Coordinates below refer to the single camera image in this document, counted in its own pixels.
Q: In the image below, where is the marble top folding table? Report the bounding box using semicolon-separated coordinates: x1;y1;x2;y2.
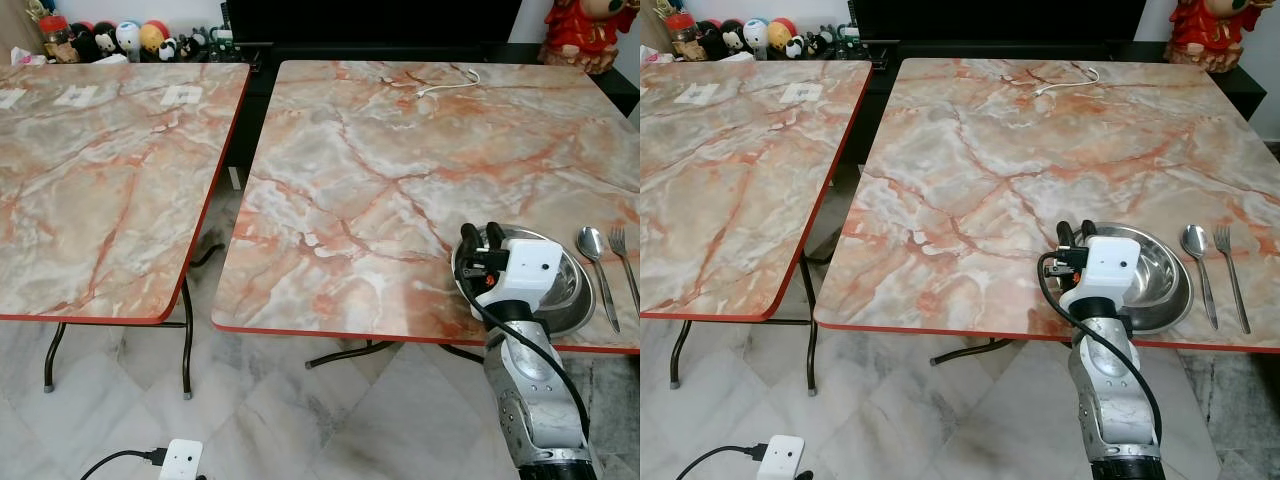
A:
812;56;1280;354
640;59;874;324
209;59;641;357
0;61;252;327

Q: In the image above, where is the stainless steel bowl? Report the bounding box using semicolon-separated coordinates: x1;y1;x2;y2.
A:
1058;221;1194;334
451;227;597;337

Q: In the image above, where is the stainless steel spoon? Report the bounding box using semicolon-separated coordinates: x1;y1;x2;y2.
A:
576;226;622;335
1180;223;1220;332

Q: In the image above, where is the stainless steel fork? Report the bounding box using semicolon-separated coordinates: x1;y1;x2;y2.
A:
1212;225;1253;336
607;225;641;313

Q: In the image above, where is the red and gold figurine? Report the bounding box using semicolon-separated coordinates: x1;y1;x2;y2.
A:
1164;0;1264;74
537;0;641;77

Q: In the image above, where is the black television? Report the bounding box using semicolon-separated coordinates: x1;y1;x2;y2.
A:
221;0;524;47
847;0;1148;44

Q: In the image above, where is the red lidded jar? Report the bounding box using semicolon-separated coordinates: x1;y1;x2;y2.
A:
665;12;699;60
40;14;73;63

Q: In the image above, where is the black mouse plush toy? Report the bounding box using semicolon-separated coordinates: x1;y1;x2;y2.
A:
697;19;747;61
70;21;119;64

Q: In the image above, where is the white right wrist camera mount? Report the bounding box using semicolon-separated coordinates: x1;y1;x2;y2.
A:
1082;235;1142;301
496;237;564;307

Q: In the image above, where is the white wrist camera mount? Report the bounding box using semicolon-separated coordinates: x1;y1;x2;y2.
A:
159;439;205;480
766;435;807;480
496;237;564;307
1082;235;1142;301

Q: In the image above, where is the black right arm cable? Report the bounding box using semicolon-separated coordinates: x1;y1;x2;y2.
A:
454;258;593;456
1037;251;1164;449

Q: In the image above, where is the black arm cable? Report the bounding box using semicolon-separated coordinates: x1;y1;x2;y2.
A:
1037;251;1164;449
676;443;771;480
454;258;593;456
80;448;169;480

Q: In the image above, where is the white cable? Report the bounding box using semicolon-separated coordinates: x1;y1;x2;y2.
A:
414;66;482;99
1032;64;1101;98

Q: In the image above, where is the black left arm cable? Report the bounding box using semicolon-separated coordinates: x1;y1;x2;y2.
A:
80;448;169;480
676;443;771;480

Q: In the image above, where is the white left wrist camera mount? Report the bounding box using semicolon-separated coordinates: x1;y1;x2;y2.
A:
159;439;205;480
766;435;807;480

